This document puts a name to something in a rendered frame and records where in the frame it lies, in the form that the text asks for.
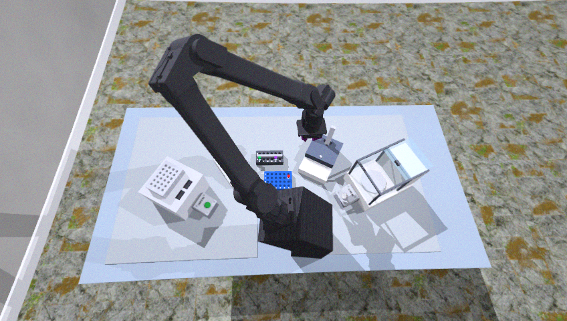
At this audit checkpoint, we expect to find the blue tube rack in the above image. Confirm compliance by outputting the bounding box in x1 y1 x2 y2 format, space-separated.
264 171 292 191

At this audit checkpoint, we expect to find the white block with round holes on base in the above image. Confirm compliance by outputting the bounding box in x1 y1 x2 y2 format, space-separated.
139 156 219 220

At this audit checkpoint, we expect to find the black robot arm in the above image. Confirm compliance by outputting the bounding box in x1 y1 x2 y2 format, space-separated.
148 34 336 231

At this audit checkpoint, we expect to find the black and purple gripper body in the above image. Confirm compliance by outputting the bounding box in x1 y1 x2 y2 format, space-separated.
296 118 327 139

